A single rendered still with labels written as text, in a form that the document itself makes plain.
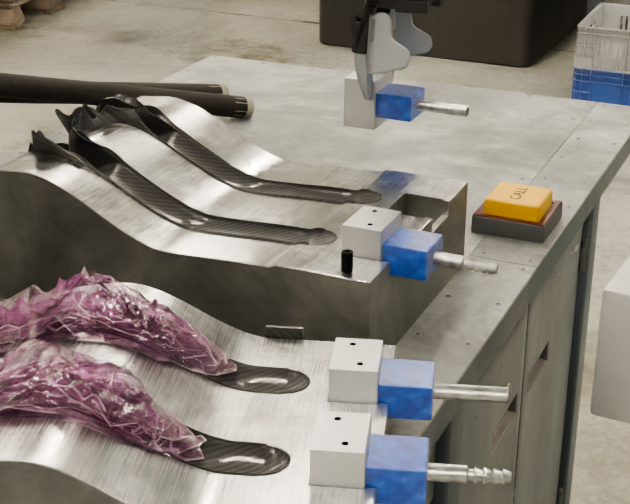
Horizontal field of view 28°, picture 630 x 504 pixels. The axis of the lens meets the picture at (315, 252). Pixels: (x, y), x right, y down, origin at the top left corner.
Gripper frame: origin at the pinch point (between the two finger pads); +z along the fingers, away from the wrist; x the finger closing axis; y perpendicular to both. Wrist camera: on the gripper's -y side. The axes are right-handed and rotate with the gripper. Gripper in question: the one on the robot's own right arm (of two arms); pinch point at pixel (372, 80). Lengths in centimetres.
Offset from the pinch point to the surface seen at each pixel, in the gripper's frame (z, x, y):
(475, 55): 92, 353, -95
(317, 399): 9, -49, 16
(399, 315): 12.3, -28.7, 14.2
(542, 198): 11.3, 2.0, 19.0
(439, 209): 7.1, -15.7, 13.2
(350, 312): 9.0, -36.0, 12.5
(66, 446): 6, -67, 6
